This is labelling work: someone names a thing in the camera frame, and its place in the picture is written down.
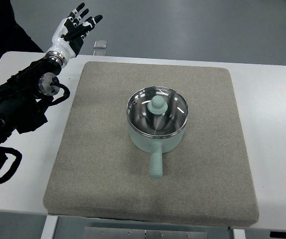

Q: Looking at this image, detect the clear plastic floor piece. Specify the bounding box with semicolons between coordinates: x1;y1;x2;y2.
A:
94;40;107;49

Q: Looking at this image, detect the mint green pot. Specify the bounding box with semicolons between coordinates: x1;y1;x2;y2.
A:
128;123;185;179

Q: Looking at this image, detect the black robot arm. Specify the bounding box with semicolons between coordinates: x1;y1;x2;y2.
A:
0;51;70;184

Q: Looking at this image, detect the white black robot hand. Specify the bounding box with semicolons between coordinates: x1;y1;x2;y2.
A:
46;3;103;68

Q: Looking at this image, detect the beige fabric mat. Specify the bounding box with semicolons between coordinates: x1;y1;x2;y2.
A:
43;61;259;227

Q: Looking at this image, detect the grey metal plate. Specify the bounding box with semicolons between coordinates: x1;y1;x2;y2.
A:
83;227;208;239

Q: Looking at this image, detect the black label strip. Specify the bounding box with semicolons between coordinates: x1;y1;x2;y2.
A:
270;231;286;239

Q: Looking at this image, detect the glass lid with green knob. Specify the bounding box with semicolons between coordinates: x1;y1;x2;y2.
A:
126;86;189;139

